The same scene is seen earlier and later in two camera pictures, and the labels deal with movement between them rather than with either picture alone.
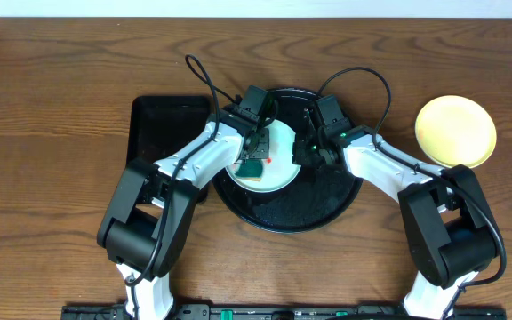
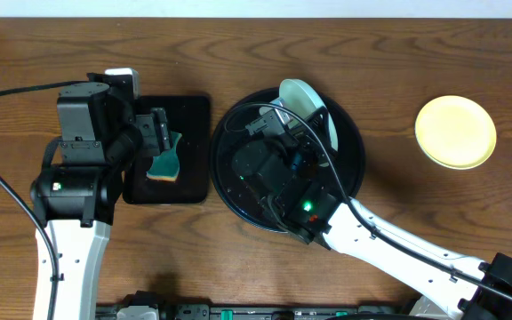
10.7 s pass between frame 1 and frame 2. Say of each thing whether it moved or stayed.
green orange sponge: moved
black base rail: stayed
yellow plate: stayed
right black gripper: moved
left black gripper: moved
